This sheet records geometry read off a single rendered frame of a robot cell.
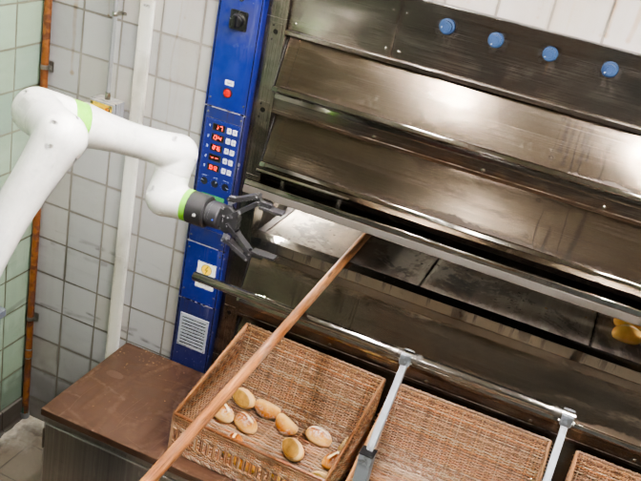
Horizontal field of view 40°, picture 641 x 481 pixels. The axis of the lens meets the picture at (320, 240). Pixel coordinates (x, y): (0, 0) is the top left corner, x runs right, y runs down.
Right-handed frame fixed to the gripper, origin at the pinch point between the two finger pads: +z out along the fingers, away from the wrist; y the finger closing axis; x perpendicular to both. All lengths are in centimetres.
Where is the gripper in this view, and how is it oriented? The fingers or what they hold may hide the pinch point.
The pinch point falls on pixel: (276, 235)
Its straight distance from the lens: 241.6
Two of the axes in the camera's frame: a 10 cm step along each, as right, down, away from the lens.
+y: -1.9, 8.9, 4.2
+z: 9.2, 3.1, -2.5
